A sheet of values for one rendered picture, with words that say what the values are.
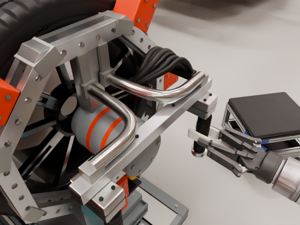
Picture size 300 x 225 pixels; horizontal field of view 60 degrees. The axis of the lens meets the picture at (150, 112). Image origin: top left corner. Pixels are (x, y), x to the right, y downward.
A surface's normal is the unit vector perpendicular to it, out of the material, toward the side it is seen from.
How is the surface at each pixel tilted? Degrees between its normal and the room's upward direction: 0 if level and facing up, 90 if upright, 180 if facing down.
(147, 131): 0
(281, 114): 0
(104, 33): 90
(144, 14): 90
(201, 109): 90
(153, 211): 0
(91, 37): 90
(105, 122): 19
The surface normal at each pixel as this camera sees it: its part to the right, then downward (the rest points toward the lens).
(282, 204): 0.00, -0.76
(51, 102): 0.78, 0.41
